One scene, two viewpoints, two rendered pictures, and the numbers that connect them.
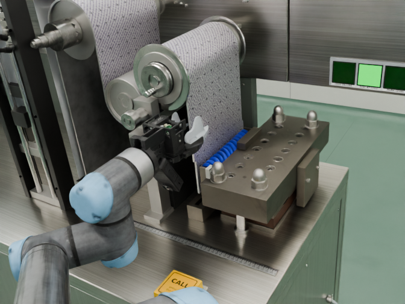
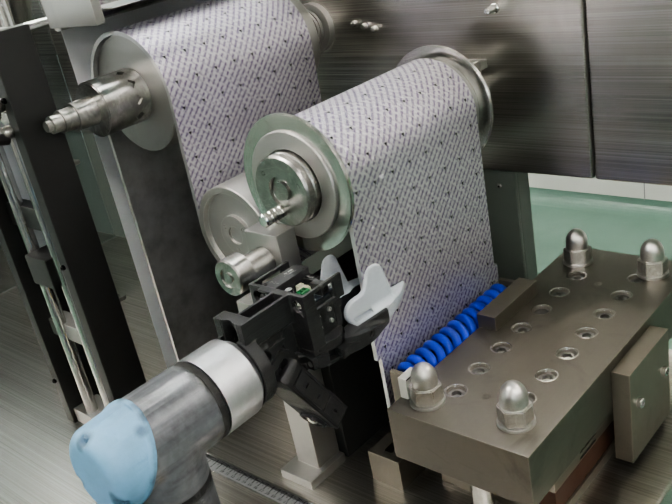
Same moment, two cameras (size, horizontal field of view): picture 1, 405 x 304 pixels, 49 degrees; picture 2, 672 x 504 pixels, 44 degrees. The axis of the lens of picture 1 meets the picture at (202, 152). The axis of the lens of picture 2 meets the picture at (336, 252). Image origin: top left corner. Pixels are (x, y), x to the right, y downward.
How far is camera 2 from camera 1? 0.19 m
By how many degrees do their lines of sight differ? 11
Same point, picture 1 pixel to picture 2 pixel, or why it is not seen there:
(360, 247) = not seen: outside the picture
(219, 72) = (431, 164)
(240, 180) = (474, 403)
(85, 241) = not seen: outside the picture
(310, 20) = (634, 42)
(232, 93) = (466, 207)
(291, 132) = (604, 289)
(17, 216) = (43, 462)
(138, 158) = (226, 366)
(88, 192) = (99, 448)
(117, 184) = (169, 426)
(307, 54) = (633, 117)
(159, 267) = not seen: outside the picture
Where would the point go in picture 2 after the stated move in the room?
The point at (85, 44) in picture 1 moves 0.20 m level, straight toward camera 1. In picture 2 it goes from (158, 119) to (141, 171)
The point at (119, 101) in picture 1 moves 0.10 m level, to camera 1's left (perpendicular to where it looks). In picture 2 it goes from (226, 231) to (144, 242)
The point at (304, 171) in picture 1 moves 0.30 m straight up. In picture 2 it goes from (627, 383) to (613, 91)
